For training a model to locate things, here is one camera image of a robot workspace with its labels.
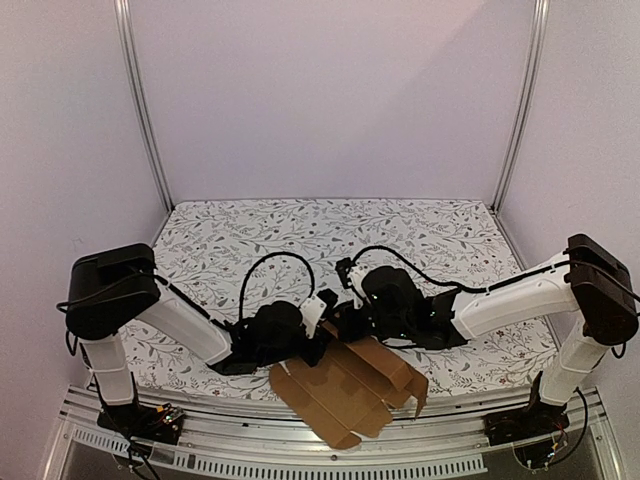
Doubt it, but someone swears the brown cardboard box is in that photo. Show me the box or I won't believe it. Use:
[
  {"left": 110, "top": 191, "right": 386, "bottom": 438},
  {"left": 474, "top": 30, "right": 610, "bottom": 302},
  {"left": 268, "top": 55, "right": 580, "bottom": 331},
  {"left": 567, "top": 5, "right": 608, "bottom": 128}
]
[{"left": 269, "top": 325, "right": 428, "bottom": 450}]

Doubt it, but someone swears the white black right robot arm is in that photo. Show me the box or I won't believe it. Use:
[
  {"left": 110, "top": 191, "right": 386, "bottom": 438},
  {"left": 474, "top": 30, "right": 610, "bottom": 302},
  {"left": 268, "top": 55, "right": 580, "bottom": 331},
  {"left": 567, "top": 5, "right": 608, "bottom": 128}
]
[{"left": 331, "top": 234, "right": 639, "bottom": 436}]

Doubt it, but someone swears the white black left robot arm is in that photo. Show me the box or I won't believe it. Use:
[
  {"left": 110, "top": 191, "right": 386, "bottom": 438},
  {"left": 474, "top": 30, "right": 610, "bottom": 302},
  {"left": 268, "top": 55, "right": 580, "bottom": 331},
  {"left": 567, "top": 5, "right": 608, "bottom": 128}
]
[{"left": 56, "top": 243, "right": 337, "bottom": 434}]

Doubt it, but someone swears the floral patterned table mat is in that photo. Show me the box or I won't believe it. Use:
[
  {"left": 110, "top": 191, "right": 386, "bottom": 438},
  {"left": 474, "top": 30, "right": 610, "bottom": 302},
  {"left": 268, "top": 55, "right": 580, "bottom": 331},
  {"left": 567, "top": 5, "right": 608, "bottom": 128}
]
[{"left": 121, "top": 199, "right": 557, "bottom": 401}]

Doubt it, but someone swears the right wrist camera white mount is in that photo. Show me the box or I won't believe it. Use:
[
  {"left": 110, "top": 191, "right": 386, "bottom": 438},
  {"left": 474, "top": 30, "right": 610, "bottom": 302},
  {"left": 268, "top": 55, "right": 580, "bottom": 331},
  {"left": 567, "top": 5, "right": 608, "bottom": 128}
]
[{"left": 335, "top": 257, "right": 369, "bottom": 309}]

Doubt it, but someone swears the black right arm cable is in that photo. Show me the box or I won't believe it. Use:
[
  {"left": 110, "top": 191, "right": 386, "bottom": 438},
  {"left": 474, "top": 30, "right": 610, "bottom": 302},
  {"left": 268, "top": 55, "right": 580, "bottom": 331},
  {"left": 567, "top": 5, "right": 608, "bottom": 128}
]
[{"left": 349, "top": 244, "right": 489, "bottom": 296}]

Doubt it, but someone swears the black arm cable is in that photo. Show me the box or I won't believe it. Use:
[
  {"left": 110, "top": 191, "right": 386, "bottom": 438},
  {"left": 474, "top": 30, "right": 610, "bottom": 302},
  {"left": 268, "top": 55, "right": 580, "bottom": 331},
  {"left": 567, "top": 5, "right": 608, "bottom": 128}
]
[
  {"left": 237, "top": 251, "right": 317, "bottom": 331},
  {"left": 349, "top": 244, "right": 489, "bottom": 296}
]

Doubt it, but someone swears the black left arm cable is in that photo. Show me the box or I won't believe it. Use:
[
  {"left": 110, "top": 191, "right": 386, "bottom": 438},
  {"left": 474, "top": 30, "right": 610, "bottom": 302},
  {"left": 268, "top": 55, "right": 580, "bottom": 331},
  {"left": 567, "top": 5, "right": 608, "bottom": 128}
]
[{"left": 237, "top": 251, "right": 317, "bottom": 331}]

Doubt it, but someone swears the aluminium front rail frame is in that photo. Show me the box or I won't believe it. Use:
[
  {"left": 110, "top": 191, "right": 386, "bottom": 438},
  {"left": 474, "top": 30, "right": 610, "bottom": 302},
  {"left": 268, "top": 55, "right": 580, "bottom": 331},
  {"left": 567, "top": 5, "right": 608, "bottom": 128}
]
[{"left": 39, "top": 384, "right": 626, "bottom": 480}]

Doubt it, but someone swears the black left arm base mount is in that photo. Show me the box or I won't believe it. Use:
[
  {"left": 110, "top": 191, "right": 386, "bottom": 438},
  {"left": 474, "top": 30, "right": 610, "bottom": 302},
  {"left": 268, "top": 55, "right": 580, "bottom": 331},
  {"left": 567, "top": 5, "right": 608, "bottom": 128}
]
[{"left": 97, "top": 399, "right": 185, "bottom": 445}]

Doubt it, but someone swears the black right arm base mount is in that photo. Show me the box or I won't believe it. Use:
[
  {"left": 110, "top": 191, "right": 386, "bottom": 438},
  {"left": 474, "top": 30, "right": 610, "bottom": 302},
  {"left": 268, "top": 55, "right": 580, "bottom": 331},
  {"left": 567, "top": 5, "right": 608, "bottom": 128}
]
[{"left": 482, "top": 394, "right": 569, "bottom": 446}]

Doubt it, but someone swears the right aluminium corner post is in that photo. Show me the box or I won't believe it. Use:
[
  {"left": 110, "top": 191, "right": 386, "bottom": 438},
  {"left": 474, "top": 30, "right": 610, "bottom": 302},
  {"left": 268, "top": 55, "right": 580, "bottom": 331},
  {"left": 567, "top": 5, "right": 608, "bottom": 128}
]
[{"left": 490, "top": 0, "right": 551, "bottom": 216}]

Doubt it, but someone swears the aluminium corner post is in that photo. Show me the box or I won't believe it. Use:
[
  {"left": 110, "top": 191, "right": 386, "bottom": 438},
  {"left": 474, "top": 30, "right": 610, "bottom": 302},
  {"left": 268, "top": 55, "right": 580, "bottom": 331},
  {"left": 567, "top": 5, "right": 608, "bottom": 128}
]
[
  {"left": 490, "top": 0, "right": 551, "bottom": 216},
  {"left": 113, "top": 0, "right": 175, "bottom": 214}
]

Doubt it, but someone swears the left aluminium corner post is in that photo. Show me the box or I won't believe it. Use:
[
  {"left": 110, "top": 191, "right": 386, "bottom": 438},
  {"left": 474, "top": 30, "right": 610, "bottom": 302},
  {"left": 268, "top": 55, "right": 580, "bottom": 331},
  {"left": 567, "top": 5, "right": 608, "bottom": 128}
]
[{"left": 113, "top": 0, "right": 175, "bottom": 214}]

